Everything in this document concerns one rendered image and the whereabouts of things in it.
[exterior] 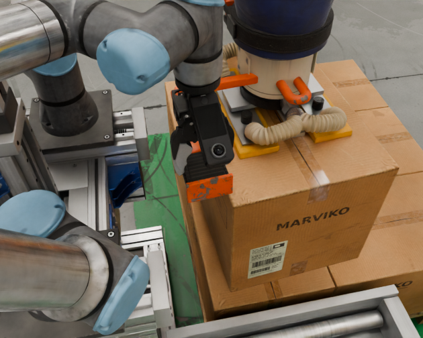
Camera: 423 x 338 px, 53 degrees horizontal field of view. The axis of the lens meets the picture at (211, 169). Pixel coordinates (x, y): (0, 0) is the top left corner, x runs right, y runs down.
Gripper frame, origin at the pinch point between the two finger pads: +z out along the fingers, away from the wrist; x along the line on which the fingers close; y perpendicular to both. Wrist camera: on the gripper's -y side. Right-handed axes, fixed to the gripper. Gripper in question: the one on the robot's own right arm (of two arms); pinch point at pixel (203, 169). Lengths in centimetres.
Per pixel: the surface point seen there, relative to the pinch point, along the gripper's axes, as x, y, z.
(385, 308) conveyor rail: -51, -15, 63
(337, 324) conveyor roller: -36, -14, 66
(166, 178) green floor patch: -4, 103, 123
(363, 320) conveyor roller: -44, -15, 66
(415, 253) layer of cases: -73, 1, 67
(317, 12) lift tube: -29.2, 19.8, -16.5
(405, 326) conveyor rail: -53, -21, 61
